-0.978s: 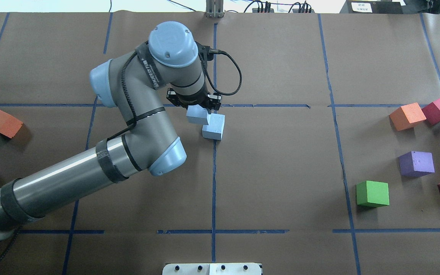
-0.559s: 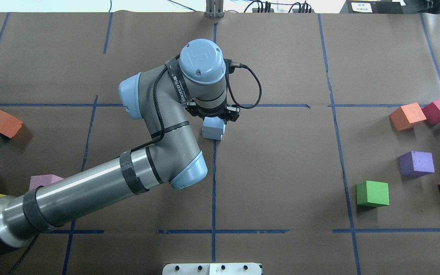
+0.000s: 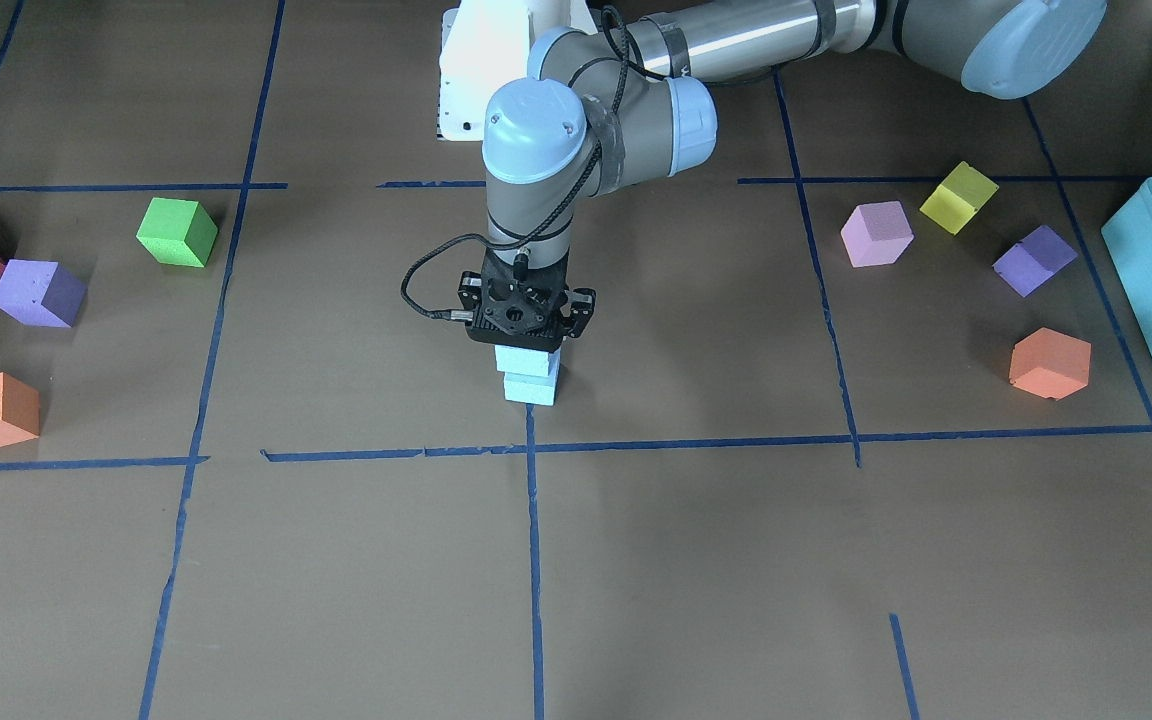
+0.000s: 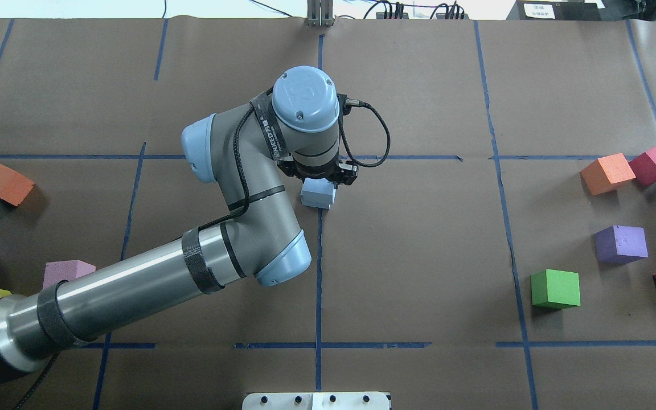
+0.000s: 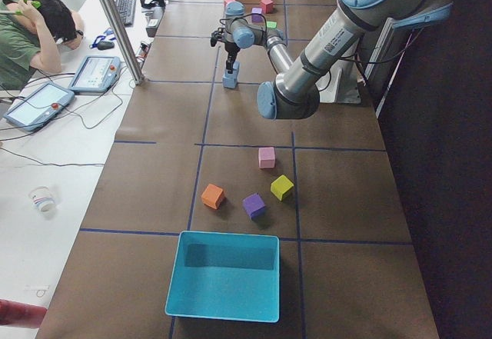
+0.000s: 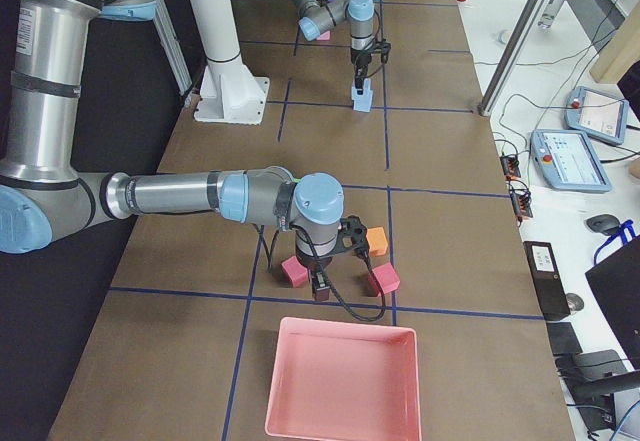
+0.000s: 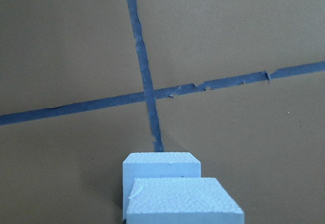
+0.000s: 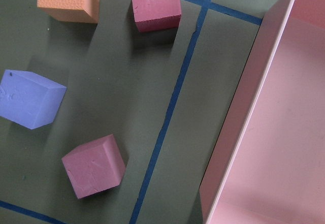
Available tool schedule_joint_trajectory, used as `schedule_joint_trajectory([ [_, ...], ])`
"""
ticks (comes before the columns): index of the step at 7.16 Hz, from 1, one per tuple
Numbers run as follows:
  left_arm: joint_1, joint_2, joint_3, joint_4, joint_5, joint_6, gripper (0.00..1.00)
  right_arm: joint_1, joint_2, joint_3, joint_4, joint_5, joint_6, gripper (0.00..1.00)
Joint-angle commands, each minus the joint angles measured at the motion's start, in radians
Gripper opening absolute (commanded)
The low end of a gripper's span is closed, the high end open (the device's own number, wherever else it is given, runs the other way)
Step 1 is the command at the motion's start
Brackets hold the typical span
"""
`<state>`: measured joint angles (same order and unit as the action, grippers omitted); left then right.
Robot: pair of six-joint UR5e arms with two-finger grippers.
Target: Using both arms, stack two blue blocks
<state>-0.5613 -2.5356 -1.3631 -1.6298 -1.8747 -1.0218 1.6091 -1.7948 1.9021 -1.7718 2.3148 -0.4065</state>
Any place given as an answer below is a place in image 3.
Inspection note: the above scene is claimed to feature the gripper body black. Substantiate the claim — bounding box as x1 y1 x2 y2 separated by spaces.
457 251 596 340

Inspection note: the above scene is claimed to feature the light blue foam block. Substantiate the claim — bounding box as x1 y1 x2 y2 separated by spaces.
494 344 562 378
503 373 558 406

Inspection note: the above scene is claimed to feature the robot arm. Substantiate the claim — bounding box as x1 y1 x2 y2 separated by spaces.
440 1 1107 353

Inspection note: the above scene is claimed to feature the green foam block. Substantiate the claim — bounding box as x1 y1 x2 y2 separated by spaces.
134 197 218 268

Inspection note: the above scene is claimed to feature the pink foam block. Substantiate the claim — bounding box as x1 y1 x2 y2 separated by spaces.
840 200 915 268

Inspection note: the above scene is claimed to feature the yellow foam block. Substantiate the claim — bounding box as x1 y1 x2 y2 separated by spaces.
919 161 998 234

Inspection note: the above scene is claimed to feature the purple foam block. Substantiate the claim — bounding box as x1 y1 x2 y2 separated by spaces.
0 259 88 328
992 225 1079 297

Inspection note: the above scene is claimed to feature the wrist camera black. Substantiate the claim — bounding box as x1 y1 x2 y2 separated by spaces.
458 272 570 354

